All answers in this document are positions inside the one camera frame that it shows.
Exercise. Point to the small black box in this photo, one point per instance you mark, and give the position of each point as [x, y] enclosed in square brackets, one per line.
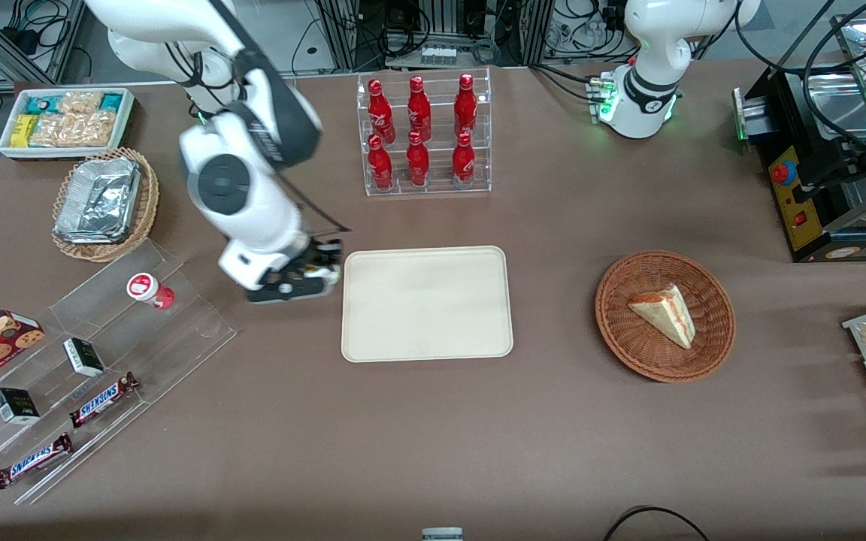
[84, 358]
[16, 406]

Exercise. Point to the round brown wicker basket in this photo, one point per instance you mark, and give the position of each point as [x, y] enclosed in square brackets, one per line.
[628, 330]

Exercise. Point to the triangular sandwich slice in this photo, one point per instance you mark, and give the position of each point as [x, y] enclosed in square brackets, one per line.
[666, 314]

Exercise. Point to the Snickers chocolate bar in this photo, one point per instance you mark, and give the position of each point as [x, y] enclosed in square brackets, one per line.
[102, 400]
[33, 460]

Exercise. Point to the cream plastic tray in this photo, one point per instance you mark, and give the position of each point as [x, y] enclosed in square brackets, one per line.
[425, 304]

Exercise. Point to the rice cracker packet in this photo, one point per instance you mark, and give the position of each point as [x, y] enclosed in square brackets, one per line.
[72, 131]
[80, 102]

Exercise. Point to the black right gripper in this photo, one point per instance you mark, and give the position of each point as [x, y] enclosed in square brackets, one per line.
[322, 253]

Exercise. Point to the red gum bottle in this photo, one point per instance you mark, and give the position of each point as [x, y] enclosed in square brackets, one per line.
[146, 288]

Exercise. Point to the clear acrylic tiered stand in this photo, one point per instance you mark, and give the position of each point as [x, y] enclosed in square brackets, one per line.
[140, 338]

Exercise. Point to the white snack tray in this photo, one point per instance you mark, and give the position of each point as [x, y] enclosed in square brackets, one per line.
[8, 150]

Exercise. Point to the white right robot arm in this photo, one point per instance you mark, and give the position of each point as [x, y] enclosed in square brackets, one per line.
[245, 180]

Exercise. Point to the white power strip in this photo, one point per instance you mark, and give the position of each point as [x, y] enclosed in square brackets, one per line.
[438, 55]

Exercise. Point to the teal snack packet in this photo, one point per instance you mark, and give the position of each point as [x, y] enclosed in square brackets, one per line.
[43, 104]
[111, 102]

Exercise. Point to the silver foil pack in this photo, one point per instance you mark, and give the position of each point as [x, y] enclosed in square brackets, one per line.
[98, 199]

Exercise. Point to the yellow snack packet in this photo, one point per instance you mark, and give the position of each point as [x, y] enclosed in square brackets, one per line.
[23, 130]

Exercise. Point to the clear acrylic bottle rack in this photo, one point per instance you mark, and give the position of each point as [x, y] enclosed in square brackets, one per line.
[437, 184]

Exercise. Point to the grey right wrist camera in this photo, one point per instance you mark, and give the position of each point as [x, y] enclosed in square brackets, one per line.
[283, 291]

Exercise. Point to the small grey box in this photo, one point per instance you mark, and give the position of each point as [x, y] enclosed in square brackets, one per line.
[442, 535]

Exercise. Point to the wicker basket with foil packs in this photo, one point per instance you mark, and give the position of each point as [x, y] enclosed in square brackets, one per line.
[147, 203]

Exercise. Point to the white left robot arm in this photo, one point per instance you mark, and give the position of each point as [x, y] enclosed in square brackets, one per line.
[651, 83]

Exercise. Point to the black machine with red buttons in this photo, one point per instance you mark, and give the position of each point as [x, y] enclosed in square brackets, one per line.
[801, 218]

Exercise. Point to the red cola bottle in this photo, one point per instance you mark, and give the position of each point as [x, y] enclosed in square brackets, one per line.
[380, 165]
[419, 109]
[380, 109]
[465, 105]
[417, 164]
[463, 162]

